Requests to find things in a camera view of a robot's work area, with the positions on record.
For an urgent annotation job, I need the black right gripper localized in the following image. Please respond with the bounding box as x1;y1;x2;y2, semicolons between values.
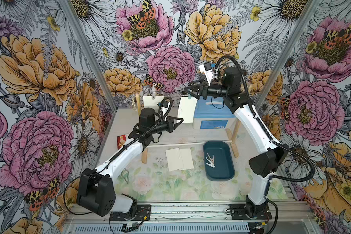
184;79;230;100

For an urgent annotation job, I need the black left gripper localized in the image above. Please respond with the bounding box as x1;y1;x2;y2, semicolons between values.
150;115;183;134

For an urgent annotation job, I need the white postcard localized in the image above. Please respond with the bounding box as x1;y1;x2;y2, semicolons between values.
165;148;184;172
143;96;164;112
177;97;198;123
180;148;194;171

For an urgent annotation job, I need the pink clothespin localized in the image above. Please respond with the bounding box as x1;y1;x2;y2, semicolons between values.
207;154;215;164

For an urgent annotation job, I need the white clothespin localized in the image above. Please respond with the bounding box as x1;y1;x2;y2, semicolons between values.
205;153;215;168

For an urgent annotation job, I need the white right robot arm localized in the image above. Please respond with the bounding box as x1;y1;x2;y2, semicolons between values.
184;63;288;217

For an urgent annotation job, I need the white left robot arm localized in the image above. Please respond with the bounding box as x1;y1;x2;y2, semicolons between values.
76;108;184;216

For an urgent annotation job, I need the white storage box blue lid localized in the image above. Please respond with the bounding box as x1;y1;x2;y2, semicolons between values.
193;97;237;129

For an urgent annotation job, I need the grey clothespin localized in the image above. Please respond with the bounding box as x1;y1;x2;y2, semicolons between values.
151;83;157;100

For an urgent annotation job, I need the red white small box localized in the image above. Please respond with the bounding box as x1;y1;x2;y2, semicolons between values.
117;134;129;150

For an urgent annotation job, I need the floral table mat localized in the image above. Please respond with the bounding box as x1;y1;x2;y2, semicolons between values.
113;116;290;202

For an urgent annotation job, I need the wooden clothesline rack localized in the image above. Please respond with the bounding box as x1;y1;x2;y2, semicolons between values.
133;94;241;164

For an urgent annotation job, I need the teal plastic tray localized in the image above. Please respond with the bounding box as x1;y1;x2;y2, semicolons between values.
203;141;235;181

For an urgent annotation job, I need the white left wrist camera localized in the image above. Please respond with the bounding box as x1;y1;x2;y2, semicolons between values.
159;98;172;117

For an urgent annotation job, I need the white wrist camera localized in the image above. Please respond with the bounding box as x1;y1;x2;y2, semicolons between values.
159;98;172;117
199;62;219;85

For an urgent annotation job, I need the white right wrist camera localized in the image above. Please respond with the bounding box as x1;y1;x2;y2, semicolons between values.
199;62;219;85

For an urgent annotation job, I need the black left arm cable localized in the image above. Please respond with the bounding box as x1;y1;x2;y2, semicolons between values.
63;96;174;215

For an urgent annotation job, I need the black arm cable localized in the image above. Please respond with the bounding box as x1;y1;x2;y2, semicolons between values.
214;55;316;234
63;96;174;215

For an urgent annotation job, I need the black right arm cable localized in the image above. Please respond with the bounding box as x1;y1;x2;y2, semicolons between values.
214;55;316;234

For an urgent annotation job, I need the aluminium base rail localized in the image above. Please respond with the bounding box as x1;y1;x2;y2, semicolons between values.
63;200;322;234

